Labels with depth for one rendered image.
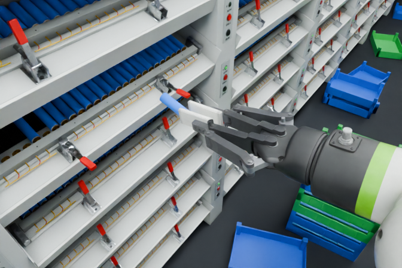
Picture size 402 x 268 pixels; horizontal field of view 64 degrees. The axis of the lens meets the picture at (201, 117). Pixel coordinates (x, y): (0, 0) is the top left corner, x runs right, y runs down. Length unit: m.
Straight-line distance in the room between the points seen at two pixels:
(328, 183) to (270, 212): 1.22
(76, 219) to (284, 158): 0.54
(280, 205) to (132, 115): 1.08
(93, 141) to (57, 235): 0.23
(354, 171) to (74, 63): 0.45
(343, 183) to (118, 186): 0.58
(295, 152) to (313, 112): 1.75
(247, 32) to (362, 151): 0.70
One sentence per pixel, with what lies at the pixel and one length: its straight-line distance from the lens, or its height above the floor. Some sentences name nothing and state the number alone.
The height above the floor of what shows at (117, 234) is 0.50.
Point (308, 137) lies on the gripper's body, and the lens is 0.43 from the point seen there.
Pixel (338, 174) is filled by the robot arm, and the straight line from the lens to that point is 0.40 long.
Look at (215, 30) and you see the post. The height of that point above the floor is 0.97.
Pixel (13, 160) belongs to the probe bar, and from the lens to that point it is 0.66.
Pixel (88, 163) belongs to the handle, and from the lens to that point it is 0.62.
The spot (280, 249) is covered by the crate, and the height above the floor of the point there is 0.00.
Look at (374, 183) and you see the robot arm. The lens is 0.40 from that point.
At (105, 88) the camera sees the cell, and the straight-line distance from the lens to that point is 0.75.
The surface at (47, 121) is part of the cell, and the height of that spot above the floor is 0.93.
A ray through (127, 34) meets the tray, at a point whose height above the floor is 1.07.
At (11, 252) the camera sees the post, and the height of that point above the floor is 0.78.
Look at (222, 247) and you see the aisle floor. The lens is 1.51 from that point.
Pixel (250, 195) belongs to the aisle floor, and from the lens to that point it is 1.65.
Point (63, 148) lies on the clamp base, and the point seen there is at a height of 0.91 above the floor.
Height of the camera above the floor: 1.36
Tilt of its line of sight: 42 degrees down
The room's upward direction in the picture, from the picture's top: straight up
